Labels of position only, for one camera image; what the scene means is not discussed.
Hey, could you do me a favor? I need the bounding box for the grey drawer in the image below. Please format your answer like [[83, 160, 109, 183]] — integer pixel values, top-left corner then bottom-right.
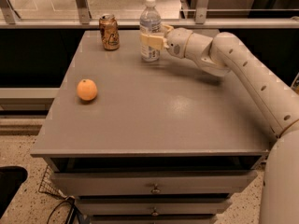
[[76, 198, 231, 216], [50, 171, 257, 197]]

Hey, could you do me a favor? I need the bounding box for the black cable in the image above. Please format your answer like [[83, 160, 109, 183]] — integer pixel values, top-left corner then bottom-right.
[[46, 195, 78, 224]]

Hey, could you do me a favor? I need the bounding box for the middle grey drawer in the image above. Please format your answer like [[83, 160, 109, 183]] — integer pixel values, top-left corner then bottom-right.
[[76, 198, 231, 216]]

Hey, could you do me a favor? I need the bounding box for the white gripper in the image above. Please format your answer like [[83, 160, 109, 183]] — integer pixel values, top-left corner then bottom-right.
[[140, 24, 192, 59]]

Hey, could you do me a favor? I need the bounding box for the metal window railing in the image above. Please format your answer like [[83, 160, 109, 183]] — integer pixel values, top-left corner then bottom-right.
[[0, 0, 299, 29]]

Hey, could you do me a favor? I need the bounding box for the grey drawer cabinet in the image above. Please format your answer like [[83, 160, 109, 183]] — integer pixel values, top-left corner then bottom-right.
[[32, 31, 275, 224]]

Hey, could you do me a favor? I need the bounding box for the black chair seat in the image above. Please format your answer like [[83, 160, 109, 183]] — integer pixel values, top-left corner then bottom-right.
[[0, 166, 28, 218]]

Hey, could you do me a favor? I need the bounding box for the top grey drawer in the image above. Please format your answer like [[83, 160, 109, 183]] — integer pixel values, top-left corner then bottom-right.
[[50, 171, 257, 197]]

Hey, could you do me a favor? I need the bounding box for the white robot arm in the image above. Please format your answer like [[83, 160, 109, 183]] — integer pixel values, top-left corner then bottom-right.
[[140, 25, 299, 224]]

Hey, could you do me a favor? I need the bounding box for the orange soda can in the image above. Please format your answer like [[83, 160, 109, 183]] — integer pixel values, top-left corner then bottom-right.
[[99, 14, 120, 50]]

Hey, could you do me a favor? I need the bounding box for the wire mesh basket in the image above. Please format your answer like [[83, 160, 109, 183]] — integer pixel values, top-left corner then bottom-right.
[[38, 166, 64, 199]]

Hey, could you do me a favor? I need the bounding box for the orange fruit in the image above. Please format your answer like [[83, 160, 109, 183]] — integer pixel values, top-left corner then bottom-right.
[[77, 79, 97, 101]]

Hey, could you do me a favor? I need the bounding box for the clear blue-label plastic bottle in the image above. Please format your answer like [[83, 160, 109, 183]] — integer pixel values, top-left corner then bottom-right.
[[139, 0, 161, 62]]

